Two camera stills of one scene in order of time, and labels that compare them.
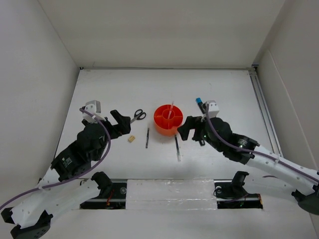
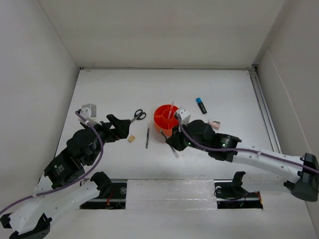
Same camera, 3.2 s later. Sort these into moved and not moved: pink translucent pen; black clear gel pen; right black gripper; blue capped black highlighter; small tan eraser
Moved: black clear gel pen; right black gripper
Not moved: small tan eraser; pink translucent pen; blue capped black highlighter
